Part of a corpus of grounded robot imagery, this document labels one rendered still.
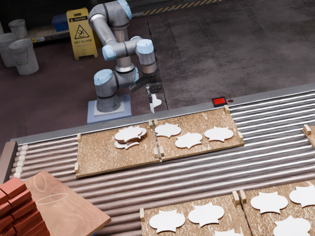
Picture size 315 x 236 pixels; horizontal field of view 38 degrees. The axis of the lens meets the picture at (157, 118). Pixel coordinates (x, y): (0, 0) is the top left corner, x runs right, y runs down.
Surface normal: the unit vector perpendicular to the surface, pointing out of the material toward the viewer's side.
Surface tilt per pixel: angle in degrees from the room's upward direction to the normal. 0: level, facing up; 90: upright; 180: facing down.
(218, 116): 0
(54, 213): 0
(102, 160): 0
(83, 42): 77
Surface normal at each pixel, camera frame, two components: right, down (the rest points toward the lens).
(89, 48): -0.01, 0.34
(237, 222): -0.15, -0.84
